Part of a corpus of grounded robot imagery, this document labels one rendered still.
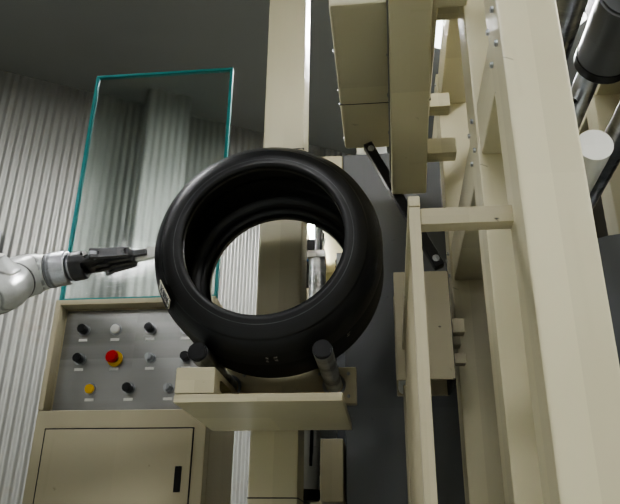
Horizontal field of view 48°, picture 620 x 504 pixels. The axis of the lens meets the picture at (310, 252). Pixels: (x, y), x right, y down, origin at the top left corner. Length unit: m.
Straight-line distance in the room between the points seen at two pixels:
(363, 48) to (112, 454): 1.39
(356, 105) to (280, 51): 0.54
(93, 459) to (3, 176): 3.14
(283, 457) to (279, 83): 1.19
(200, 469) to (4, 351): 2.69
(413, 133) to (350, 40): 0.30
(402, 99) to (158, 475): 1.29
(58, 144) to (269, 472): 3.79
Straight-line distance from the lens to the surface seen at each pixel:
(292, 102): 2.30
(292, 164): 1.71
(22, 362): 4.68
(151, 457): 2.22
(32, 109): 5.40
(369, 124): 2.05
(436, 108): 2.10
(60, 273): 1.85
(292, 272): 2.00
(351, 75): 1.87
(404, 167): 1.94
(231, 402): 1.54
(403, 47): 1.71
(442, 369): 1.83
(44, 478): 2.34
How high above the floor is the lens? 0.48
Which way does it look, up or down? 24 degrees up
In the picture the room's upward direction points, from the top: 1 degrees clockwise
